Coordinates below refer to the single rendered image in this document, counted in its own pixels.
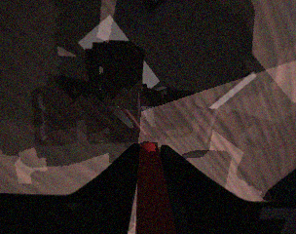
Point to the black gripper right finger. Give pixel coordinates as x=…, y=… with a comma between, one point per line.
x=200, y=205

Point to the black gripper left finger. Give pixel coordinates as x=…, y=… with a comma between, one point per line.
x=102, y=206

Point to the red peg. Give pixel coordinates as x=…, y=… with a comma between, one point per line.
x=153, y=210

